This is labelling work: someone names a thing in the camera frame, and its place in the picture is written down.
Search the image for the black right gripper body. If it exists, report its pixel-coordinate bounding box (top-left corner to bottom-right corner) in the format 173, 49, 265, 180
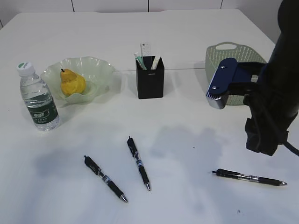
244, 95, 290, 156

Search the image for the black pen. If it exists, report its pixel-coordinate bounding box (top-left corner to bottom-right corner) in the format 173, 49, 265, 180
212, 168, 287, 186
127, 136, 151, 191
84, 155, 128, 203

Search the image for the teal utility knife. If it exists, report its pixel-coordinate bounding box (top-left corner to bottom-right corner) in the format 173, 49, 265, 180
134, 53, 147, 70

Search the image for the transparent plastic ruler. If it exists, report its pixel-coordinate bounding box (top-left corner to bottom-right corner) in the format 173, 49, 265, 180
140, 42, 152, 56

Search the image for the yellow pear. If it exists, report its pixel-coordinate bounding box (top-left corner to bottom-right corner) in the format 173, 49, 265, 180
60, 69, 86, 97

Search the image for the clear water bottle green label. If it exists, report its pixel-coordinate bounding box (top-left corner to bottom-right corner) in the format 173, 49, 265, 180
17, 62, 60, 131

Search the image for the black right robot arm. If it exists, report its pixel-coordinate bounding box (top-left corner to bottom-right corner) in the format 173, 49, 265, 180
244, 0, 299, 156

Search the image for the green woven plastic basket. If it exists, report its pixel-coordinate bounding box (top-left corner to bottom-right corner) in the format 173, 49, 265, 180
205, 42, 267, 105

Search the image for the black square pen holder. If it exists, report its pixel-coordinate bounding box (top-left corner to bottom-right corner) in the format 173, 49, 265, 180
135, 56, 164, 99

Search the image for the green wavy glass plate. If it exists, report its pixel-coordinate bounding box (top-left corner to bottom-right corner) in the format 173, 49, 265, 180
40, 56, 115, 104

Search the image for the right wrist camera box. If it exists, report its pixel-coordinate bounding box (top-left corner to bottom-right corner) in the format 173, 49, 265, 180
206, 58, 266, 109

